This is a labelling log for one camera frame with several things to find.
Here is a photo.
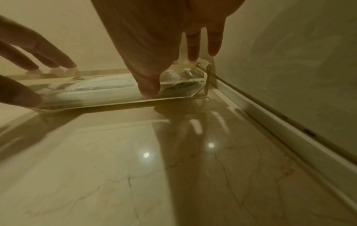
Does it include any clear acrylic amenity tray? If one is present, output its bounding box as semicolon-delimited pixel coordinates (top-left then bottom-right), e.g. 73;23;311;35
5;61;214;113

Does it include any clear plastic toiletry packet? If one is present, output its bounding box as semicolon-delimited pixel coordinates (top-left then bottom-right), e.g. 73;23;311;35
41;74;140;104

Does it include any person's right hand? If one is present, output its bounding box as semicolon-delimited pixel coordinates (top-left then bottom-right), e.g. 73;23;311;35
90;0;247;99

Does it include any person's left hand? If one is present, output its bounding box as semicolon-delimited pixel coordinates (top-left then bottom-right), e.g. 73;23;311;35
0;15;78;109

